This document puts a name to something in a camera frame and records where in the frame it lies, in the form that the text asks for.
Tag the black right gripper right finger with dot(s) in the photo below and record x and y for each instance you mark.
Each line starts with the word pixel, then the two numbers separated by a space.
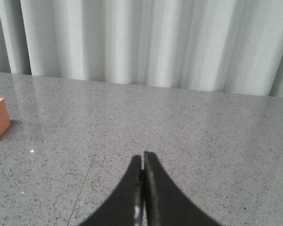
pixel 166 204

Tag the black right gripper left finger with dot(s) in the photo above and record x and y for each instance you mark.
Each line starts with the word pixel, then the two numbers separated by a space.
pixel 123 207

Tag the pale green curtain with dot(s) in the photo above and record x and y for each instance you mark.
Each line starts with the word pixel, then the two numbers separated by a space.
pixel 231 46

